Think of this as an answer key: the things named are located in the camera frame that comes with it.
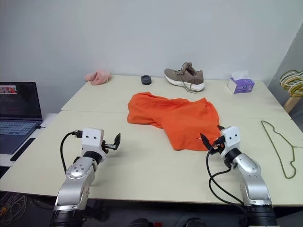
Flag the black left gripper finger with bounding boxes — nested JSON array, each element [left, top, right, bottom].
[[113, 132, 122, 151]]

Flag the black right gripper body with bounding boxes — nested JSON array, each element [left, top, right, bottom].
[[210, 136, 226, 155]]

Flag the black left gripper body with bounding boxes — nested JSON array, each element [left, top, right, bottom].
[[101, 140, 117, 155]]

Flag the orange cloth garment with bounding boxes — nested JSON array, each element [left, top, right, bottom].
[[126, 91, 221, 152]]

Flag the olive wire clothes hanger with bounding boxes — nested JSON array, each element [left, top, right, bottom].
[[261, 120, 303, 179]]

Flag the purple and white tissue box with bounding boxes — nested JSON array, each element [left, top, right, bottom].
[[227, 70, 256, 95]]

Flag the taupe sneaker with white sole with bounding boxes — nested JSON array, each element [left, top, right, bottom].
[[164, 61, 206, 93]]

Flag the white side desk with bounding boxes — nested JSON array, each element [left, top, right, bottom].
[[0, 113, 60, 167]]

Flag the pink fluffy cloth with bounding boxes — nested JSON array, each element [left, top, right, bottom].
[[85, 69, 113, 87]]

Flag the wooden clothes rack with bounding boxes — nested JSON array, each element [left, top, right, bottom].
[[283, 94, 302, 114]]

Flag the dark rounded shape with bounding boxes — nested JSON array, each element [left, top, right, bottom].
[[185, 217, 207, 227]]

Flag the flat black phone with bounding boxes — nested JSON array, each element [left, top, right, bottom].
[[9, 138, 36, 162]]

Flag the dark grey laptop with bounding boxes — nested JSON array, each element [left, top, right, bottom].
[[0, 81, 44, 155]]

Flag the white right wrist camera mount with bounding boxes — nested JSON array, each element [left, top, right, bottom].
[[218, 126, 242, 160]]

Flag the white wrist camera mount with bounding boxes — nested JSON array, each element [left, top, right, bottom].
[[218, 126, 242, 160], [81, 128, 105, 158]]

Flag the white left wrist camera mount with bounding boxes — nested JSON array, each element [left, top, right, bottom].
[[81, 128, 105, 158]]

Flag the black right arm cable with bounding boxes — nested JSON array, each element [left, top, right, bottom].
[[206, 141, 252, 222]]

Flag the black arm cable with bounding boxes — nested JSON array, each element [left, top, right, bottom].
[[206, 141, 252, 222], [60, 130, 82, 174]]

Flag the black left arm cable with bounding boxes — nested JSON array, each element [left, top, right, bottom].
[[60, 130, 82, 174]]

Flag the tangled pale cables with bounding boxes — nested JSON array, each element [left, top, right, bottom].
[[0, 192, 28, 225]]

